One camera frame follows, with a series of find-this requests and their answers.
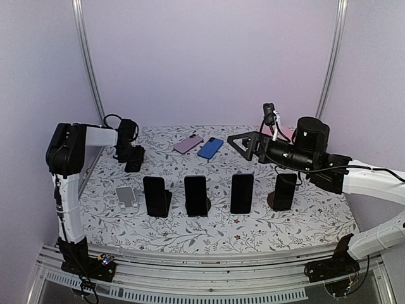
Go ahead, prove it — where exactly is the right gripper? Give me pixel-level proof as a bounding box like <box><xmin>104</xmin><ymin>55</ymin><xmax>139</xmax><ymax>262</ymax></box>
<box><xmin>228</xmin><ymin>130</ymin><xmax>315</xmax><ymax>174</ymax></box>

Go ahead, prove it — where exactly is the black phone blue edge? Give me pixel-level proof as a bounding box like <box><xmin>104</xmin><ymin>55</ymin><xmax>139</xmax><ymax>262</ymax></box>
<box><xmin>230</xmin><ymin>174</ymin><xmax>254</xmax><ymax>214</ymax></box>

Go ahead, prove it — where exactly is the black phone teal edge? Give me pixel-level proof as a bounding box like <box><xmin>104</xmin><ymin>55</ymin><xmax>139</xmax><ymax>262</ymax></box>
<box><xmin>184</xmin><ymin>175</ymin><xmax>208</xmax><ymax>217</ymax></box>

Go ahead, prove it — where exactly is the dark grey phone stand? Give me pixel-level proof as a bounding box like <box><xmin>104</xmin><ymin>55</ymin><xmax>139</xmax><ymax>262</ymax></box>
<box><xmin>204</xmin><ymin>197</ymin><xmax>211</xmax><ymax>217</ymax></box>

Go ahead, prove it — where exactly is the white grey folding stand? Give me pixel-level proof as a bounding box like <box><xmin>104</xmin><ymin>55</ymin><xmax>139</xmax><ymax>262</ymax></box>
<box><xmin>230</xmin><ymin>210</ymin><xmax>250</xmax><ymax>216</ymax></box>

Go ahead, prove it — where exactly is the black folding phone stand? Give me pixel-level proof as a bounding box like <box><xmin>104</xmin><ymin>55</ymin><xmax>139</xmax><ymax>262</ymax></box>
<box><xmin>165</xmin><ymin>189</ymin><xmax>172</xmax><ymax>217</ymax></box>

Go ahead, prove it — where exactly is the small black phone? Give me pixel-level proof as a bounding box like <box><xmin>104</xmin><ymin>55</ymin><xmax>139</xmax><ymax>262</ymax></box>
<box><xmin>124</xmin><ymin>161</ymin><xmax>142</xmax><ymax>173</ymax></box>

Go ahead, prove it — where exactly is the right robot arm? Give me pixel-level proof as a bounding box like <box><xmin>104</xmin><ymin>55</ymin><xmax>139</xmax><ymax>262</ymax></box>
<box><xmin>227</xmin><ymin>117</ymin><xmax>404</xmax><ymax>276</ymax></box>

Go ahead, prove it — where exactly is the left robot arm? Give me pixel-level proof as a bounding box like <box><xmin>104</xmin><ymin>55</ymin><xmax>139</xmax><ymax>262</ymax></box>
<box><xmin>46</xmin><ymin>114</ymin><xmax>145</xmax><ymax>249</ymax></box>

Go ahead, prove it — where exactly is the blue phone face down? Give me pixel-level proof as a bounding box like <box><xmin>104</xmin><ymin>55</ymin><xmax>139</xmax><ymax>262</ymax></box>
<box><xmin>197</xmin><ymin>137</ymin><xmax>223</xmax><ymax>160</ymax></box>

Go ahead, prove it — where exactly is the pink phone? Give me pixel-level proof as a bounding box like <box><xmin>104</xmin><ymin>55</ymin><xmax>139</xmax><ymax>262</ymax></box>
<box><xmin>173</xmin><ymin>134</ymin><xmax>203</xmax><ymax>155</ymax></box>

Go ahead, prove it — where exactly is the pink plastic plate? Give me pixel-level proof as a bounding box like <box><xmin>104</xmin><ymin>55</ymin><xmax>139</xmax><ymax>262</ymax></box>
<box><xmin>262</xmin><ymin>125</ymin><xmax>295</xmax><ymax>140</ymax></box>

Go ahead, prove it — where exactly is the floral patterned table mat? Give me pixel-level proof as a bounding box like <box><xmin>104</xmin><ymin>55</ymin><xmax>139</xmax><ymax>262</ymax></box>
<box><xmin>80</xmin><ymin>125</ymin><xmax>358</xmax><ymax>254</ymax></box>

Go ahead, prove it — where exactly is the left black cable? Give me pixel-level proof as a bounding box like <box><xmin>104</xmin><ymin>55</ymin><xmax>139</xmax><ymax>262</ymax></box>
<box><xmin>103</xmin><ymin>113</ymin><xmax>140</xmax><ymax>140</ymax></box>

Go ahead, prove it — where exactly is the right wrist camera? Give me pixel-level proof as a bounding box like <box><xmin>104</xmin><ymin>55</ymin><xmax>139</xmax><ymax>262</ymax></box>
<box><xmin>263</xmin><ymin>103</ymin><xmax>281</xmax><ymax>141</ymax></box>

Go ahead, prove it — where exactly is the left aluminium frame post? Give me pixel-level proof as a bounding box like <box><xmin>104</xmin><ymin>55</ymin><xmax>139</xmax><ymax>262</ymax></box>
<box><xmin>72</xmin><ymin>0</ymin><xmax>106</xmax><ymax>125</ymax></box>

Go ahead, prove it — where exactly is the aluminium frame post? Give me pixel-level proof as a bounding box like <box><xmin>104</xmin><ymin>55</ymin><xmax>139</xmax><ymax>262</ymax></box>
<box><xmin>313</xmin><ymin>0</ymin><xmax>349</xmax><ymax>120</ymax></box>
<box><xmin>72</xmin><ymin>0</ymin><xmax>106</xmax><ymax>125</ymax></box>

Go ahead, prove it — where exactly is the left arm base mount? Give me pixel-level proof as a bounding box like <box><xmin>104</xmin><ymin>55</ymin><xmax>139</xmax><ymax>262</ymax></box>
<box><xmin>58</xmin><ymin>237</ymin><xmax>117</xmax><ymax>282</ymax></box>

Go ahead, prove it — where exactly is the front aluminium rail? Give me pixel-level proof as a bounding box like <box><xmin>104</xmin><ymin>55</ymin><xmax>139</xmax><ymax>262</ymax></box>
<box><xmin>28</xmin><ymin>246</ymin><xmax>396</xmax><ymax>304</ymax></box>

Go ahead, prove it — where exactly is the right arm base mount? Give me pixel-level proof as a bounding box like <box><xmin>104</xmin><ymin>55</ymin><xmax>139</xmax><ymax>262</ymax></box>
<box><xmin>304</xmin><ymin>233</ymin><xmax>360</xmax><ymax>282</ymax></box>

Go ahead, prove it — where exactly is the right aluminium frame post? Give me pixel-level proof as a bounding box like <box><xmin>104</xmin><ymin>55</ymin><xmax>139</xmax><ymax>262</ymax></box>
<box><xmin>313</xmin><ymin>0</ymin><xmax>349</xmax><ymax>120</ymax></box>

